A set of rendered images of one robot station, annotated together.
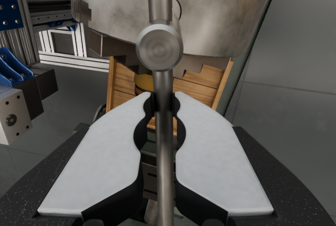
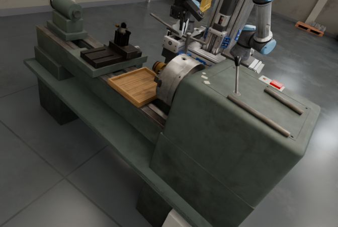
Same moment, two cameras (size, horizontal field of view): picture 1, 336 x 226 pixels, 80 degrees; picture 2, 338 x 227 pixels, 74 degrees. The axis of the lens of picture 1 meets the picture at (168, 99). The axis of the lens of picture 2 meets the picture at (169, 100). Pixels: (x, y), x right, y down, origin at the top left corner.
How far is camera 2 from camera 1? 1.13 m
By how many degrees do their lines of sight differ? 42
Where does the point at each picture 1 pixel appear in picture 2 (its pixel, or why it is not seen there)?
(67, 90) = not seen: hidden behind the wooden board
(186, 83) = (139, 90)
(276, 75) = (47, 203)
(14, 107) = (172, 46)
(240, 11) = (174, 70)
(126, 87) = (151, 78)
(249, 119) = (25, 164)
